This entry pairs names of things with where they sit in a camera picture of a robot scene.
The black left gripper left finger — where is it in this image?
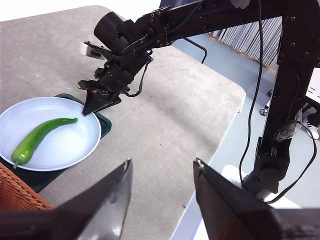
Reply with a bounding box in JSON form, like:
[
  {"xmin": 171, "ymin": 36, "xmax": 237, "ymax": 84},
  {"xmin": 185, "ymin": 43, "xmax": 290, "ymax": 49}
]
[{"xmin": 0, "ymin": 158, "xmax": 134, "ymax": 240}]

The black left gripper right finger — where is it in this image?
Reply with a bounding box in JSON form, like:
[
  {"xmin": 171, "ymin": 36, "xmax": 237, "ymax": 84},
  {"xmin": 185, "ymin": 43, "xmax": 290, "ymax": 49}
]
[{"xmin": 192, "ymin": 157, "xmax": 320, "ymax": 240}]

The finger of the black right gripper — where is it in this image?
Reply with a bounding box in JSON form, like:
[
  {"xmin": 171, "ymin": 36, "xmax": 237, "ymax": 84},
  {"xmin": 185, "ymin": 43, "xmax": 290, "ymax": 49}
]
[
  {"xmin": 94, "ymin": 97, "xmax": 123, "ymax": 114},
  {"xmin": 81, "ymin": 90, "xmax": 115, "ymax": 117}
]

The pale blue round plate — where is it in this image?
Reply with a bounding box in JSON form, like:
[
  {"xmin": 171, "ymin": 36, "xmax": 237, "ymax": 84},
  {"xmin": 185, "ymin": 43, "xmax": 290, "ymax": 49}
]
[{"xmin": 0, "ymin": 96, "xmax": 102, "ymax": 172}]

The green pepper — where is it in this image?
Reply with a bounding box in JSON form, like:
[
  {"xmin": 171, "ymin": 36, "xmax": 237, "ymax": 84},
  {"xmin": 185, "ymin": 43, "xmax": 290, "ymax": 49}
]
[{"xmin": 11, "ymin": 117, "xmax": 79, "ymax": 170}]

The black rectangular tray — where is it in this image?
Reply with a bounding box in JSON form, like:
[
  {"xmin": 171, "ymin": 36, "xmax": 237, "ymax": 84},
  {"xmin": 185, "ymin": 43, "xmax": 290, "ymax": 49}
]
[{"xmin": 0, "ymin": 93, "xmax": 113, "ymax": 194}]

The brown wicker basket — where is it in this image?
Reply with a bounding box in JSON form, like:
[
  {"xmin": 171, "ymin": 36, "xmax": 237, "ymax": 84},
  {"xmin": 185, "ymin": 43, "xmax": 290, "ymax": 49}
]
[{"xmin": 0, "ymin": 161, "xmax": 55, "ymax": 211}]

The grey slatted panel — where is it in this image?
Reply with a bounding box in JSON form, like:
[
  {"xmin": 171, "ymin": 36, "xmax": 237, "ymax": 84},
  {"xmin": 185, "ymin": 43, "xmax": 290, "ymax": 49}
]
[{"xmin": 208, "ymin": 16, "xmax": 285, "ymax": 72}]

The white desk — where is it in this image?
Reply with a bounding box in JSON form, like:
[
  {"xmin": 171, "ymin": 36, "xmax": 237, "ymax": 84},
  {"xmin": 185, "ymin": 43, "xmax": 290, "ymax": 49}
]
[{"xmin": 306, "ymin": 66, "xmax": 320, "ymax": 101}]

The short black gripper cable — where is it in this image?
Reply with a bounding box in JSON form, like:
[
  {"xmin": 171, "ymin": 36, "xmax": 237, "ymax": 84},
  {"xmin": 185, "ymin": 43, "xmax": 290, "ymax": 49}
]
[{"xmin": 124, "ymin": 62, "xmax": 149, "ymax": 98}]

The pale grey camera box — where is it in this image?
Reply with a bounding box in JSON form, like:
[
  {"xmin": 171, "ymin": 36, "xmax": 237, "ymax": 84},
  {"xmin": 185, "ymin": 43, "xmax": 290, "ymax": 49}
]
[{"xmin": 80, "ymin": 41, "xmax": 107, "ymax": 60}]

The black bent tube frame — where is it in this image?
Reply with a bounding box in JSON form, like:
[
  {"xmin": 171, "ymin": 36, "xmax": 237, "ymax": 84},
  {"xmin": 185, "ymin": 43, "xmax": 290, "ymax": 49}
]
[{"xmin": 184, "ymin": 37, "xmax": 208, "ymax": 65}]

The looped black cable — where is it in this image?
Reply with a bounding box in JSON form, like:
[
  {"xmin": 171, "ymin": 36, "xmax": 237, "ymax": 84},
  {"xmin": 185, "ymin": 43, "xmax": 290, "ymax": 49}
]
[{"xmin": 269, "ymin": 119, "xmax": 316, "ymax": 204}]

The long black cable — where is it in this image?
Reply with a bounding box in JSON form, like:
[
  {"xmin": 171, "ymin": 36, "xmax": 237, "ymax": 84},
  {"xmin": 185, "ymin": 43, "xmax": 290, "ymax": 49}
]
[{"xmin": 238, "ymin": 0, "xmax": 265, "ymax": 187}]

